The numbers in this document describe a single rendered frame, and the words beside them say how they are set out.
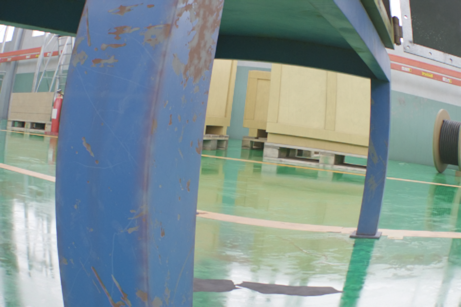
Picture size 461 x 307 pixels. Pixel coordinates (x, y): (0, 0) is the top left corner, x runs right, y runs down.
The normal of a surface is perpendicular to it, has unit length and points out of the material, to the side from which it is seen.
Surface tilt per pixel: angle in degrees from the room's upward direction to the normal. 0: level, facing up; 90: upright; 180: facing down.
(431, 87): 90
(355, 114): 90
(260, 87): 90
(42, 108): 90
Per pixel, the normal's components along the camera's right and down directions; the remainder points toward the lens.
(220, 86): 0.94, 0.12
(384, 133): -0.30, 0.03
